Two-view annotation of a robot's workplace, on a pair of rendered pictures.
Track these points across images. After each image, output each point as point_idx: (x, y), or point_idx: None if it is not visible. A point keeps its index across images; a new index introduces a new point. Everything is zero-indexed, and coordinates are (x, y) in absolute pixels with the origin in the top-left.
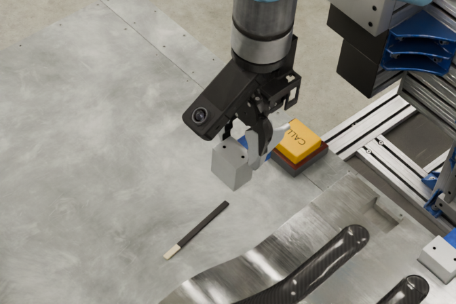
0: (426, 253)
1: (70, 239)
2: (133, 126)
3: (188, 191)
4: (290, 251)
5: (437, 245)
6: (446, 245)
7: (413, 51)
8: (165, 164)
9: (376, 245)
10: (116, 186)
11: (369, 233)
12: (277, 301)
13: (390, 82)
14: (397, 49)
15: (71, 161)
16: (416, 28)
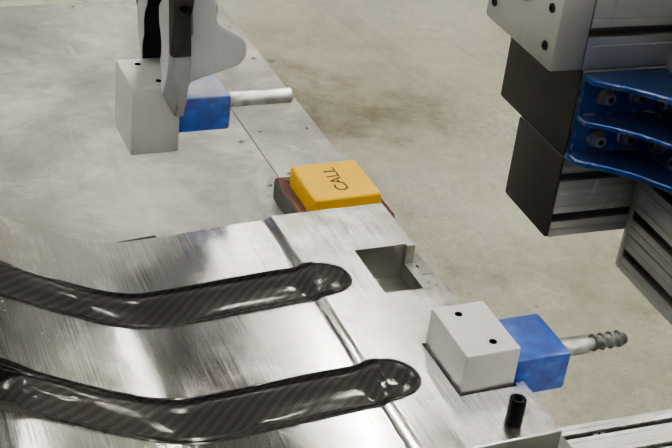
0: (436, 317)
1: None
2: (81, 122)
3: (101, 210)
4: (177, 266)
5: (467, 313)
6: (488, 317)
7: (627, 129)
8: (93, 172)
9: (353, 302)
10: None
11: (351, 283)
12: (82, 311)
13: (596, 222)
14: (598, 121)
15: None
16: (638, 82)
